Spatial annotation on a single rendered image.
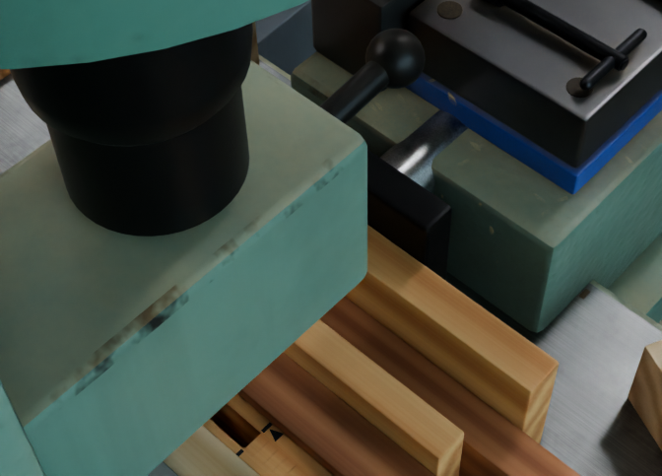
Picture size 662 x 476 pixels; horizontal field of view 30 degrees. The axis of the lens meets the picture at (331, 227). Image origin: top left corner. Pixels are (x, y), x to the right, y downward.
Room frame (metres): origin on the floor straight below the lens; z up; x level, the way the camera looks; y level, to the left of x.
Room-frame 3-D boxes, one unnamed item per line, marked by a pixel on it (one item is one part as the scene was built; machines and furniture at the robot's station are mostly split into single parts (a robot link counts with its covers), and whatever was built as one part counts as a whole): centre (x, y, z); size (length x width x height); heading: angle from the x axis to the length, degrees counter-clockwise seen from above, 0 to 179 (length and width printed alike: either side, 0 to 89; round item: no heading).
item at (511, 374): (0.28, 0.01, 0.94); 0.22 x 0.02 x 0.08; 45
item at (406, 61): (0.28, -0.01, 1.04); 0.06 x 0.02 x 0.02; 135
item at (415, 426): (0.26, 0.03, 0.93); 0.19 x 0.01 x 0.06; 45
